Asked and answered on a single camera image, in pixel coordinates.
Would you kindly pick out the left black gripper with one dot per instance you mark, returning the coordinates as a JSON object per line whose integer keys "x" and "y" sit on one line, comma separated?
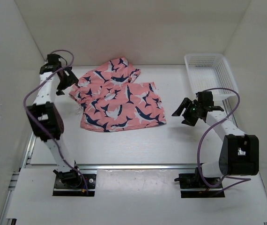
{"x": 70, "y": 80}

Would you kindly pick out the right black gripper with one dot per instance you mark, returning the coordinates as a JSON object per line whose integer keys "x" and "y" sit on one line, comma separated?
{"x": 188, "y": 120}

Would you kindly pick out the pink shark print shorts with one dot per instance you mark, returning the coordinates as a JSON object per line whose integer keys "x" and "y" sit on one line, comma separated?
{"x": 112, "y": 101}

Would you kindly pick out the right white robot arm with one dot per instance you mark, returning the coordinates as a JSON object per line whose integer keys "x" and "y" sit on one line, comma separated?
{"x": 239, "y": 156}

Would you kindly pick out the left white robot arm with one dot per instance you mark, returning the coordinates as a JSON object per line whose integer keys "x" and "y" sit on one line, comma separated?
{"x": 45, "y": 120}

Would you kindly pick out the white perforated plastic basket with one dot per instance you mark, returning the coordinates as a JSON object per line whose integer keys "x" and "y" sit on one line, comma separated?
{"x": 210, "y": 71}

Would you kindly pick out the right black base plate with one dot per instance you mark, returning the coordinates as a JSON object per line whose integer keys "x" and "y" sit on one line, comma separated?
{"x": 201, "y": 189}

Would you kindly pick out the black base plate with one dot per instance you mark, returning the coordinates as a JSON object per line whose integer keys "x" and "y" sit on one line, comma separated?
{"x": 70, "y": 184}
{"x": 201, "y": 189}

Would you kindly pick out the aluminium front rail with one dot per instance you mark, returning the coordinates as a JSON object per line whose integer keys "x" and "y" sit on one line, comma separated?
{"x": 136, "y": 166}

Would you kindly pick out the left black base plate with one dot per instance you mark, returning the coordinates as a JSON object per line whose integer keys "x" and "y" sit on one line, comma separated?
{"x": 70, "y": 184}

